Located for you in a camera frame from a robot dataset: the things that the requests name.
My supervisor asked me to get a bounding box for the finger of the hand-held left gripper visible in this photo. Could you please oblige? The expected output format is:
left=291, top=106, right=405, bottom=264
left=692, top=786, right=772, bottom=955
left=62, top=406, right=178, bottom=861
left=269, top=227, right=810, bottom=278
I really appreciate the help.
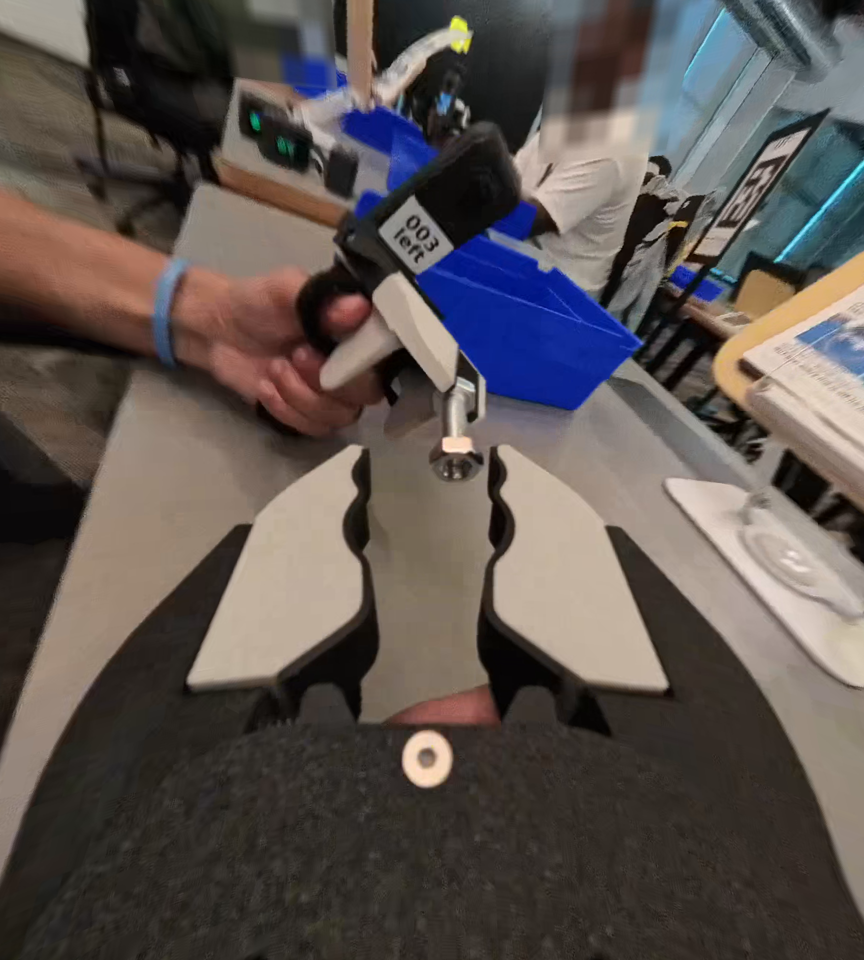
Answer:
left=453, top=352, right=489, bottom=425
left=318, top=272, right=462, bottom=393

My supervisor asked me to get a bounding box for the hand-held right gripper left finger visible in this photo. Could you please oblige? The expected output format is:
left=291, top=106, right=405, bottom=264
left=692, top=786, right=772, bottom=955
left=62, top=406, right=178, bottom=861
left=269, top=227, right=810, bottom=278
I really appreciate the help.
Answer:
left=186, top=444, right=381, bottom=725

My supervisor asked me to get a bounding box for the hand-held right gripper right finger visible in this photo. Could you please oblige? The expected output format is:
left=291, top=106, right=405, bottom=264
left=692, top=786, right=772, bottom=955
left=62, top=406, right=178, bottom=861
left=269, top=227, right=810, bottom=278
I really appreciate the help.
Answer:
left=477, top=442, right=672, bottom=729

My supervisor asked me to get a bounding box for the blue plastic bin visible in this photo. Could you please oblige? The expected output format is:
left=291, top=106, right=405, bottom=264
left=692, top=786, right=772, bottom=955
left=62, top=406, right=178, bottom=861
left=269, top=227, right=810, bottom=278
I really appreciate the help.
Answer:
left=415, top=234, right=643, bottom=412
left=340, top=105, right=540, bottom=241
left=668, top=266, right=726, bottom=303

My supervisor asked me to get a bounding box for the person's left forearm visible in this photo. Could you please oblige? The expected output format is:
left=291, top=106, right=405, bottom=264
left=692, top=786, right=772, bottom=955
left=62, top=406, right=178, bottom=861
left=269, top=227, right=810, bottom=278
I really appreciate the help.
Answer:
left=0, top=166, right=178, bottom=369

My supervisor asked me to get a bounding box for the person's left hand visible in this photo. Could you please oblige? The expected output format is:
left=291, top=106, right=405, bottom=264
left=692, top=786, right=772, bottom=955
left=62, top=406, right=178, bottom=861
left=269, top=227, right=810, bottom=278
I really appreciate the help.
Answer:
left=175, top=266, right=388, bottom=438

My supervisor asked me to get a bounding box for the black display screen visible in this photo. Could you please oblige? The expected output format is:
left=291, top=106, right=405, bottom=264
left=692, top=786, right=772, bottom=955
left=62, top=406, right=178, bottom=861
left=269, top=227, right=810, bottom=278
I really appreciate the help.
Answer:
left=372, top=0, right=553, bottom=136

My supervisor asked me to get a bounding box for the white sheet with yellow mark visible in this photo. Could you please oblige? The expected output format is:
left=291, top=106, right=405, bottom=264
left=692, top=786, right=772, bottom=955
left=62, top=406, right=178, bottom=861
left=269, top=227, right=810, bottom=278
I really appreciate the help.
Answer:
left=372, top=15, right=476, bottom=106

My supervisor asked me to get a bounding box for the white document stand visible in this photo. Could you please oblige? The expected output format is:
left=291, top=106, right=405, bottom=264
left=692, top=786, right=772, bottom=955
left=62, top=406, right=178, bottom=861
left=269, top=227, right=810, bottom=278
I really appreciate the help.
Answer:
left=663, top=375, right=864, bottom=690

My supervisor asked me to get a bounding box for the document stand with black board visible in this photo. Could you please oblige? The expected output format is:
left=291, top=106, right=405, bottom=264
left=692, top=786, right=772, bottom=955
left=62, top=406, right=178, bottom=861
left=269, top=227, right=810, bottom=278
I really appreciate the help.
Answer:
left=343, top=0, right=379, bottom=106

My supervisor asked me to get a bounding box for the black device with green lights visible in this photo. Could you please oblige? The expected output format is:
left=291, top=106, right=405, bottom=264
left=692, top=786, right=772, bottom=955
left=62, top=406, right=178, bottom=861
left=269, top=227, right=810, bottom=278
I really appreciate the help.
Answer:
left=237, top=90, right=362, bottom=198

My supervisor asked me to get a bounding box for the hanging denim jacket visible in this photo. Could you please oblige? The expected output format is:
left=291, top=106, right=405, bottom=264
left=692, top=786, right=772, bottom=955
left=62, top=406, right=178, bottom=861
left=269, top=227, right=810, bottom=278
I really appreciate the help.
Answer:
left=604, top=153, right=696, bottom=331

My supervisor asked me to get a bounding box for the blue wristband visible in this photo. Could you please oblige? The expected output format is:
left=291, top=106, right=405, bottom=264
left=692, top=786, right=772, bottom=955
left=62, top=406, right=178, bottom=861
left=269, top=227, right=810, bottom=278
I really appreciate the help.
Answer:
left=152, top=257, right=192, bottom=369

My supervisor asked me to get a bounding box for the hanging marker sign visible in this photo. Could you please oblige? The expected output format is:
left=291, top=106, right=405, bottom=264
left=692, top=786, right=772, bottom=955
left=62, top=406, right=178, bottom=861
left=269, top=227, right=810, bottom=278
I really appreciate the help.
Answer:
left=690, top=108, right=832, bottom=260

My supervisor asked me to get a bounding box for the black office chair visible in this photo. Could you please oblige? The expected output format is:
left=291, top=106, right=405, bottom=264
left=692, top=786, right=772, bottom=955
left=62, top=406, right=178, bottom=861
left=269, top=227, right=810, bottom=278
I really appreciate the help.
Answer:
left=85, top=0, right=232, bottom=189

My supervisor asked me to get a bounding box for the printed instruction sheet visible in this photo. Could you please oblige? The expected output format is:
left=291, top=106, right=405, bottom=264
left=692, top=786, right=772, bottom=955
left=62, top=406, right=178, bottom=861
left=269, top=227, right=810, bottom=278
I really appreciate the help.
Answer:
left=739, top=255, right=864, bottom=421

